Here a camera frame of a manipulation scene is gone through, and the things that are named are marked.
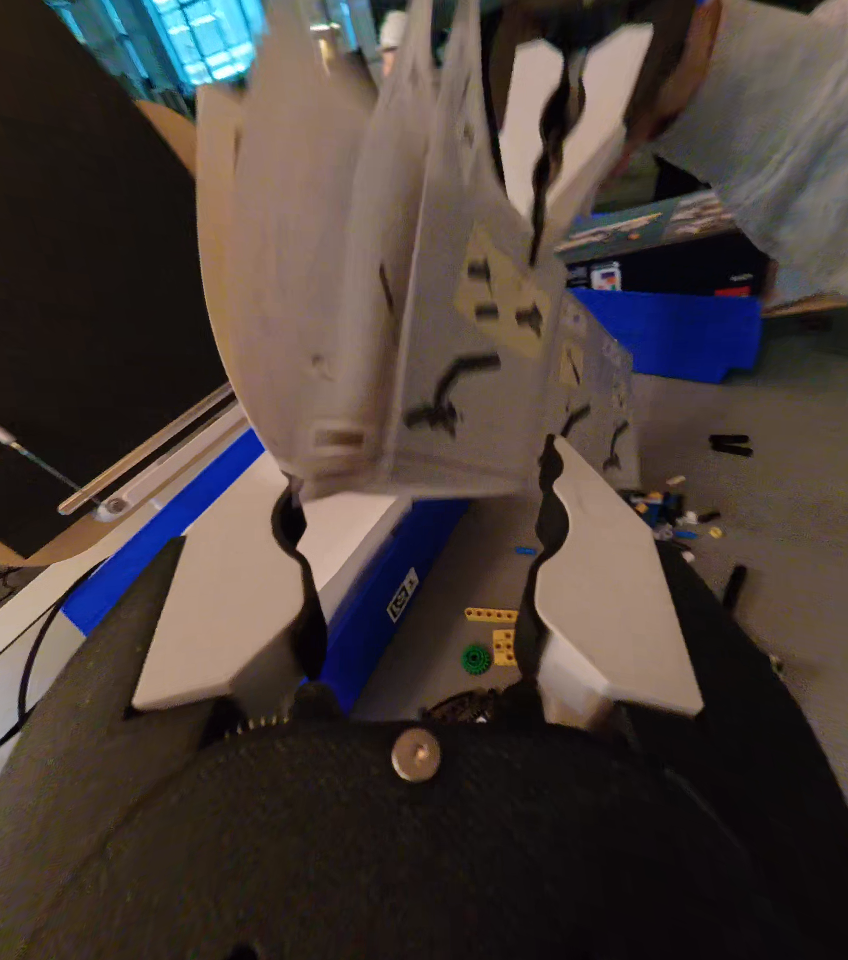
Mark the pile of lego pieces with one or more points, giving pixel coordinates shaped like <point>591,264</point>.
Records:
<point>502,649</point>

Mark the person's right forearm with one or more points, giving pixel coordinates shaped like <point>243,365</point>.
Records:
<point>806,150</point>

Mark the black lego box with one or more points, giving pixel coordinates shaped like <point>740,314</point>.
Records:
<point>693,270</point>

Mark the cluster of small lego pins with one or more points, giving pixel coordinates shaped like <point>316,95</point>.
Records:
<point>663,510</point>

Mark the blue plastic bin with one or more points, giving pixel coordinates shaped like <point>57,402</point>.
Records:
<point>678,330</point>

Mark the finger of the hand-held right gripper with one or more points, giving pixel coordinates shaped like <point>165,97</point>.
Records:
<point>607,97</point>
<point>529,97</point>

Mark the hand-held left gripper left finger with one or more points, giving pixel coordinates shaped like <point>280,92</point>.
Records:
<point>221,600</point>

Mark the bright window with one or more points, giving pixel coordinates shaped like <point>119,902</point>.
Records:
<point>199,37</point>

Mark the blue bin with papers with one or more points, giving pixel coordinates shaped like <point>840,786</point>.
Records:
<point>409,570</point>

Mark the person's right hand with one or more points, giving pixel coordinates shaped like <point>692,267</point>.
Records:
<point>697,52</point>

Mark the grey lego instruction booklet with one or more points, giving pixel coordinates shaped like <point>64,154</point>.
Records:
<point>454,375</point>

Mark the black panel with wooden rim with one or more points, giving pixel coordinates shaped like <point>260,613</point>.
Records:
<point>56,225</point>

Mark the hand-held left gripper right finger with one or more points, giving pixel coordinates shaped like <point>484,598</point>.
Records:
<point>611,600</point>

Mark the metal bar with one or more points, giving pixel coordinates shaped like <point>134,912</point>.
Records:
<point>154,442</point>

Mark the black lego pin pair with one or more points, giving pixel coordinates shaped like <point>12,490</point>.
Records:
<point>731,444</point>

